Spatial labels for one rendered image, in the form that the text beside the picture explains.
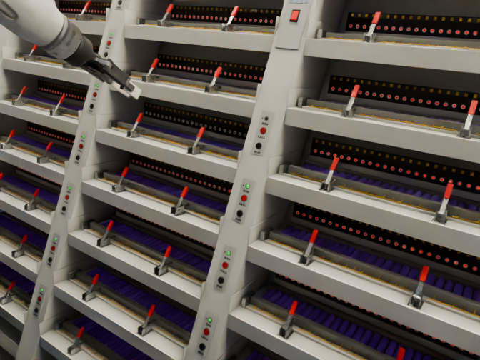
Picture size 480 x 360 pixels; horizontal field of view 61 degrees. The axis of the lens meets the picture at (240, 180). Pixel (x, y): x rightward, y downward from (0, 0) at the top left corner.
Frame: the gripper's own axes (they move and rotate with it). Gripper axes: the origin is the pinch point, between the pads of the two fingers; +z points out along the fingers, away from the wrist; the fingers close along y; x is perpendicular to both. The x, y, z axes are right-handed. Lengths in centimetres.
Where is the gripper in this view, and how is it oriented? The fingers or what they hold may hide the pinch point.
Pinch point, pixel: (126, 88)
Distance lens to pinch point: 120.0
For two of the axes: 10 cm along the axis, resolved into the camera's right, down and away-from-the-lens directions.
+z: 4.3, 3.1, 8.5
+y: 8.3, 2.4, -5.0
